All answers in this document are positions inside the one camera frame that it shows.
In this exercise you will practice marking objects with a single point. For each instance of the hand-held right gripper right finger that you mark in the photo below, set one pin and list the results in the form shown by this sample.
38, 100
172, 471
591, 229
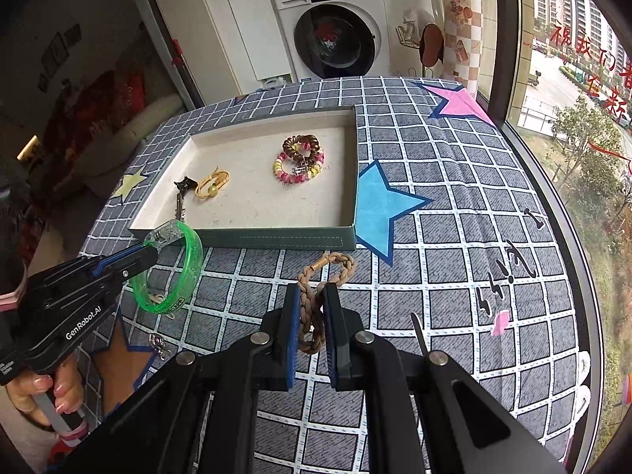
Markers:
332, 335

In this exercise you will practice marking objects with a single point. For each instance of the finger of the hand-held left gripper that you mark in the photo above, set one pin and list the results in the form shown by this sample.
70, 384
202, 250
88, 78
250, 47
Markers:
131, 255
133, 272

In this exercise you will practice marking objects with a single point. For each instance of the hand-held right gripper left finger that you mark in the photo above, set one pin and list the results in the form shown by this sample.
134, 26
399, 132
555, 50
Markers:
292, 335

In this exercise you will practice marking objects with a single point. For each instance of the grey-green shallow tray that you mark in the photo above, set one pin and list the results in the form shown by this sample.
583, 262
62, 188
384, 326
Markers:
256, 207

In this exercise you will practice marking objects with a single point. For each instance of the person's left hand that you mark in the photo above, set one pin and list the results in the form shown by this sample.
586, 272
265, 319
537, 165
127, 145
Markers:
64, 390

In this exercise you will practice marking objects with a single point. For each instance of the beige sofa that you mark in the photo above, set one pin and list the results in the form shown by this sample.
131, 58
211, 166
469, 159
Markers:
133, 128

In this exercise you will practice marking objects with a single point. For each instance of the glowing lamp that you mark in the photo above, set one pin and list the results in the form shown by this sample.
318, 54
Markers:
29, 148

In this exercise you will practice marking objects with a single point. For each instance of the red cushions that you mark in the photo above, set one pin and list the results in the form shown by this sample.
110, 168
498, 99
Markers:
94, 108

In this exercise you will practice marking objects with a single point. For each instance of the white slipper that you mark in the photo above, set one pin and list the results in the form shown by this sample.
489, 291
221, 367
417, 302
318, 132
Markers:
583, 368
583, 401

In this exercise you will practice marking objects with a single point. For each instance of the brown round chair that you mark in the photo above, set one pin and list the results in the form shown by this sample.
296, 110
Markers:
432, 47

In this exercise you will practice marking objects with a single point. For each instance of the checkered beige panel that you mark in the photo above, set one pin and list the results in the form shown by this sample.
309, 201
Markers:
461, 44

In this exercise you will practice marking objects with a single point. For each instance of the white washing machine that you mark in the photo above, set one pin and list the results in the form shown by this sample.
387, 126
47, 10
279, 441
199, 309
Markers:
340, 15

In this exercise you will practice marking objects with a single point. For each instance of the red lettering window sticker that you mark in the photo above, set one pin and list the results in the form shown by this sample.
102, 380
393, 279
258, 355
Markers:
582, 49

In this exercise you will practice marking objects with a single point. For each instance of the wall picture frames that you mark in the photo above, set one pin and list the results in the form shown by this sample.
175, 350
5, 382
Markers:
57, 54

